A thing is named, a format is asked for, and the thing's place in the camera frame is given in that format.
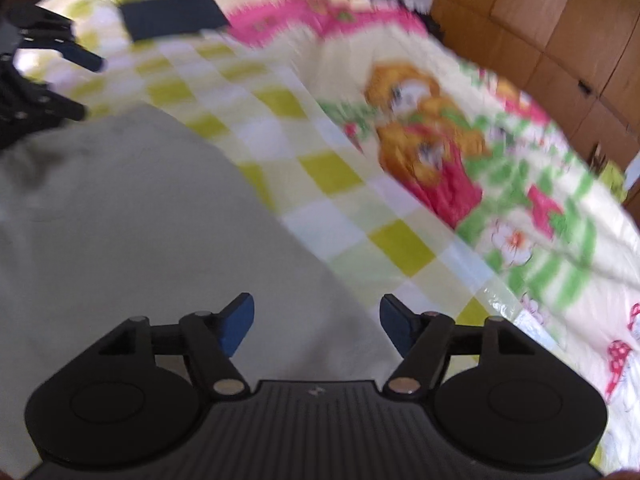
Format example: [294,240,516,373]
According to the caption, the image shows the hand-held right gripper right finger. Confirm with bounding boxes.
[380,294,538,400]

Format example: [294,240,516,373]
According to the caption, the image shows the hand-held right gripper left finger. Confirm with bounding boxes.
[95,292,255,401]

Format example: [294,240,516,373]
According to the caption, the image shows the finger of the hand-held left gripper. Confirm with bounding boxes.
[0,62,88,133]
[9,5,105,72]

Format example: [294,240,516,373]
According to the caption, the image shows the grey pants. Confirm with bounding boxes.
[0,105,401,478]

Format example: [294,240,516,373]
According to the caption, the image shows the dark folded cloth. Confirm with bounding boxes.
[119,0,232,42]

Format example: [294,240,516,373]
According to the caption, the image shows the checked printed blanket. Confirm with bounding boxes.
[25,0,640,476]

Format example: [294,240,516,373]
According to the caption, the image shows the wooden wardrobe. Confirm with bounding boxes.
[430,0,640,181]

